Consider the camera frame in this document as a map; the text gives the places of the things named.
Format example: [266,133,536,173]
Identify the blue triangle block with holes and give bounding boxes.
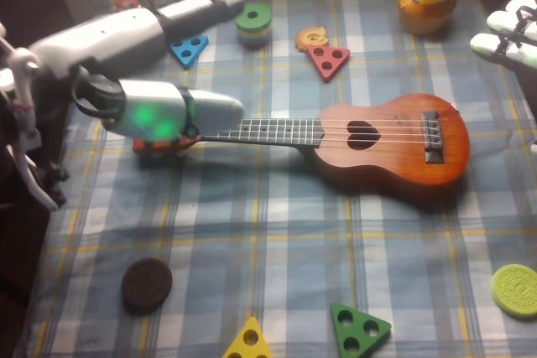
[169,34,210,70]

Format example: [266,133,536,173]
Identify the blue plaid tablecloth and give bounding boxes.
[16,0,537,358]

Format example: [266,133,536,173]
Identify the green toy sandwich cookie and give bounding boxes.
[490,263,537,319]

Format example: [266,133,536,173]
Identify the yellow triangle block with holes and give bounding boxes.
[221,315,274,358]

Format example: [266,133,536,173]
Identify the small orange-brown toy ukulele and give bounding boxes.
[133,92,472,189]

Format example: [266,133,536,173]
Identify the green-topped stacked toy rings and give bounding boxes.
[233,1,274,50]

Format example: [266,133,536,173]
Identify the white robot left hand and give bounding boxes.
[28,0,246,144]

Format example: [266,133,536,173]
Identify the toy cupcake with fruit topping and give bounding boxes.
[397,0,458,36]

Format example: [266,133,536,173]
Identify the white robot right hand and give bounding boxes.
[469,0,537,79]

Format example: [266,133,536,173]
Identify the brown toy sandwich cookie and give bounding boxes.
[120,257,174,315]

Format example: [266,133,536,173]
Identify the tan toy biscuit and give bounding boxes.
[295,25,331,54]

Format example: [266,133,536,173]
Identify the red triangle block with holes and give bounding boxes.
[305,44,352,83]

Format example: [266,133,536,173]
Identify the green triangle block with holes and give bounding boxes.
[329,302,393,358]

